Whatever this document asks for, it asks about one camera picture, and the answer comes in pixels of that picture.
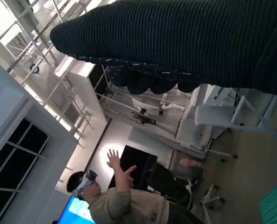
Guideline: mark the person's hand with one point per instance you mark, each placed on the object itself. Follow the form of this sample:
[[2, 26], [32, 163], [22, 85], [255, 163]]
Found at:
[[113, 159], [129, 177]]

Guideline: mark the monitor with blue screen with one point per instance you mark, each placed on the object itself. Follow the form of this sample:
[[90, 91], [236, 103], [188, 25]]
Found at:
[[77, 210]]

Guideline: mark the grey mesh chair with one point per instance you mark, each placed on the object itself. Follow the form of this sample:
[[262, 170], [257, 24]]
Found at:
[[213, 115]]

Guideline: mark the black cabinet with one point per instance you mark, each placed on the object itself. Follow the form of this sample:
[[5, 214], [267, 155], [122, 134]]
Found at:
[[138, 161]]

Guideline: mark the white VR headset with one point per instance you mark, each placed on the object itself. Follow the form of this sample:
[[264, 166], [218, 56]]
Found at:
[[88, 178]]

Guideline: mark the person with headset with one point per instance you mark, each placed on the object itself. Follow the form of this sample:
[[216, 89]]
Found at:
[[129, 207]]

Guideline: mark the dark window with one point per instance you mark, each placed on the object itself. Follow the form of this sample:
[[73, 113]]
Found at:
[[12, 163]]

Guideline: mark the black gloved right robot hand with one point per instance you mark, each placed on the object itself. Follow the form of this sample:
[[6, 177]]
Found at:
[[175, 39]]

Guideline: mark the green cutting mat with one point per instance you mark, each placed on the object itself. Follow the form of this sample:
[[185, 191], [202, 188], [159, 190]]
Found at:
[[276, 205]]

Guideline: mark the black office chair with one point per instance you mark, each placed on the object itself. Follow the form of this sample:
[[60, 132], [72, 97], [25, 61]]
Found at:
[[171, 184]]

